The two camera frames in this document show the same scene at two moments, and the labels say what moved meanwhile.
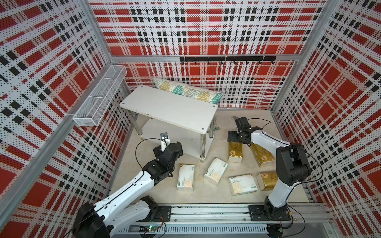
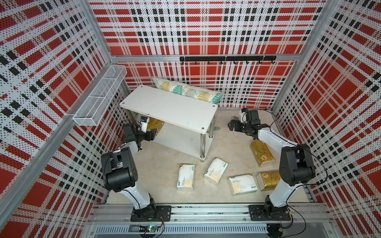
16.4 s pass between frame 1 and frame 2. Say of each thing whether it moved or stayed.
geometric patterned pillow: stayed
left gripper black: moved
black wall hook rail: stayed
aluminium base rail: stayed
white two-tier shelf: stayed
